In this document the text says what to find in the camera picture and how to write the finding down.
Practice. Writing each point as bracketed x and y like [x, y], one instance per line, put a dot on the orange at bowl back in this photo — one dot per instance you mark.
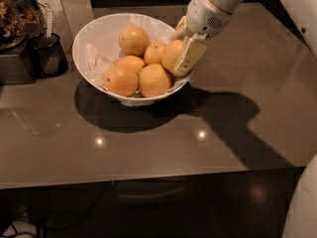
[133, 40]

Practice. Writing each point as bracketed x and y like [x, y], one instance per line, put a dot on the front left orange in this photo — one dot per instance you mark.
[120, 80]

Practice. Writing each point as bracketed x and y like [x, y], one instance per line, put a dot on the white bowl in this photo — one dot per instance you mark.
[99, 33]

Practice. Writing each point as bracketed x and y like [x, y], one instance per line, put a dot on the small middle orange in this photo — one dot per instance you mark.
[154, 52]

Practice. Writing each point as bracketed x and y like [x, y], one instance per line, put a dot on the glass jar with granola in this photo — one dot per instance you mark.
[15, 15]

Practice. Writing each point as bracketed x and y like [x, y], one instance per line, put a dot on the centre orange partly hidden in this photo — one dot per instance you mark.
[133, 63]

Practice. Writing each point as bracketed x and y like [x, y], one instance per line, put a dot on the black mesh cup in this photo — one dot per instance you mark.
[49, 57]

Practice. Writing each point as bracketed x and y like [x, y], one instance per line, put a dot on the front right orange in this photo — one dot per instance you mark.
[154, 80]

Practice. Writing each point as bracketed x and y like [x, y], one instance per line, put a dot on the large orange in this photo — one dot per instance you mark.
[170, 57]

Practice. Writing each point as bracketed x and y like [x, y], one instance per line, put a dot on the white paper bowl liner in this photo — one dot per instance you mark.
[139, 72]

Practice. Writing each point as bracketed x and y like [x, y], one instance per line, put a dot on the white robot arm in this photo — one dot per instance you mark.
[301, 219]

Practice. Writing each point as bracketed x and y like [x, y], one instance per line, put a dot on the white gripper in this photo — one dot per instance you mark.
[205, 17]

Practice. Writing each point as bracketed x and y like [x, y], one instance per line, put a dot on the white tag in cup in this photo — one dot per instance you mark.
[49, 14]

